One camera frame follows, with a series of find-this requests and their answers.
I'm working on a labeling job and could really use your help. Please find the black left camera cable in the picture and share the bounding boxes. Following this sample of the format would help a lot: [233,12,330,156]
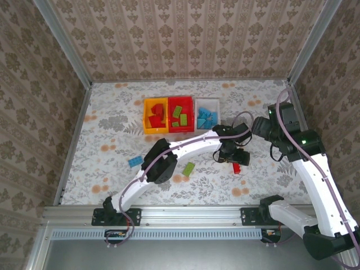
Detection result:
[212,150,227,165]

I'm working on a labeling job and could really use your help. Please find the aluminium corner post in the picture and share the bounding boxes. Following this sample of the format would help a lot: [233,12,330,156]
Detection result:
[287,0,344,85]
[33,0,93,87]

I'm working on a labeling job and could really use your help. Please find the yellow plastic container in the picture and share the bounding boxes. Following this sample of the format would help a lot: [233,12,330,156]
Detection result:
[142,97,170,136]

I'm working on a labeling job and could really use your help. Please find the aluminium front frame rail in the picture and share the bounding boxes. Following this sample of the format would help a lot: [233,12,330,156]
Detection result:
[42,204,347,226]

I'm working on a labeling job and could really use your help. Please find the grey metal sheet panel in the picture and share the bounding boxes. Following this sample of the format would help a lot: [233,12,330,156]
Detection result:
[42,238,347,270]

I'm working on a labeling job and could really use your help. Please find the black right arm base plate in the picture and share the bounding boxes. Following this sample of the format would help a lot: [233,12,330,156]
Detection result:
[240,207,282,226]

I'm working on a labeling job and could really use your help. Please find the black camera cable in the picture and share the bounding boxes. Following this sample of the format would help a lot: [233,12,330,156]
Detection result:
[212,150,227,165]
[269,142,284,162]

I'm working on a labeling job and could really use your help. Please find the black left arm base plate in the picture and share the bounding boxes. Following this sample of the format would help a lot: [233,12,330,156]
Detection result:
[91,207,142,227]

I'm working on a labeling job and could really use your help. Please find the red plastic container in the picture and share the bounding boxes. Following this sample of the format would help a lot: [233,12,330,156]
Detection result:
[167,96,196,134]

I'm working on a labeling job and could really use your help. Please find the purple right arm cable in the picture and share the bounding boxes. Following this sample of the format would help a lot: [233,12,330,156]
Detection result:
[260,88,360,270]

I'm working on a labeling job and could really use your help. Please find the white plastic container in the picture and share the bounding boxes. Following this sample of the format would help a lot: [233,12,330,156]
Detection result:
[194,97,221,132]

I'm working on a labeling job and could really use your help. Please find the floral patterned table cover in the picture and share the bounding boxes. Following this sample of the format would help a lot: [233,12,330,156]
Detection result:
[60,80,333,206]

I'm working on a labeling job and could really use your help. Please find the white slotted cable duct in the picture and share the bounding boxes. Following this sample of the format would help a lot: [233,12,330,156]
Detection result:
[51,228,267,241]

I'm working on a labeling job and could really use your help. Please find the black right camera cable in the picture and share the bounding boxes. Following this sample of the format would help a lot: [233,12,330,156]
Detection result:
[269,142,284,162]

